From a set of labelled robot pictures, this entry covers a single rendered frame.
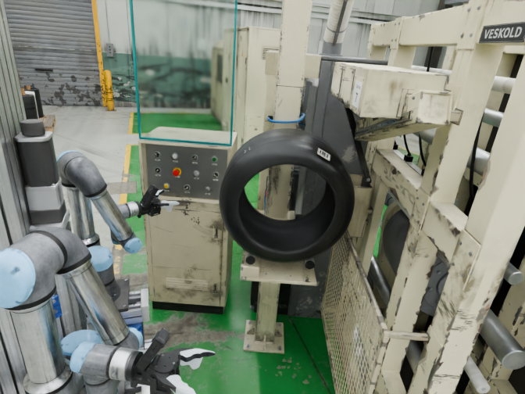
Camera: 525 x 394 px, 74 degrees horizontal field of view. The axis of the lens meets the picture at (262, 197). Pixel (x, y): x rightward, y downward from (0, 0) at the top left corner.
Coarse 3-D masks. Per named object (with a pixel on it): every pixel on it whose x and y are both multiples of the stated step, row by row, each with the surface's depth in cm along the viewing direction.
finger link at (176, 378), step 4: (172, 376) 84; (176, 376) 84; (172, 380) 82; (176, 380) 82; (180, 380) 83; (176, 384) 81; (180, 384) 82; (184, 384) 82; (180, 388) 80; (184, 388) 81; (188, 388) 81; (176, 392) 81; (180, 392) 80; (184, 392) 80; (188, 392) 80; (192, 392) 80
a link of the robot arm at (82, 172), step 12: (72, 168) 134; (84, 168) 134; (96, 168) 138; (72, 180) 134; (84, 180) 134; (96, 180) 136; (84, 192) 136; (96, 192) 137; (108, 192) 143; (96, 204) 141; (108, 204) 143; (108, 216) 145; (120, 216) 150; (120, 228) 151; (120, 240) 154; (132, 240) 155; (132, 252) 157
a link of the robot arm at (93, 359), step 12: (84, 348) 88; (96, 348) 89; (108, 348) 89; (72, 360) 87; (84, 360) 87; (96, 360) 86; (108, 360) 86; (84, 372) 87; (96, 372) 86; (108, 372) 86; (96, 384) 88
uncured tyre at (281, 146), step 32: (288, 128) 156; (256, 160) 139; (288, 160) 138; (320, 160) 138; (224, 192) 147; (352, 192) 146; (224, 224) 155; (256, 224) 181; (288, 224) 181; (320, 224) 177; (288, 256) 156
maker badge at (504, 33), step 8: (496, 24) 93; (504, 24) 90; (512, 24) 87; (520, 24) 84; (488, 32) 97; (496, 32) 93; (504, 32) 90; (512, 32) 87; (520, 32) 84; (480, 40) 100; (488, 40) 96; (496, 40) 93; (504, 40) 90; (512, 40) 87; (520, 40) 84
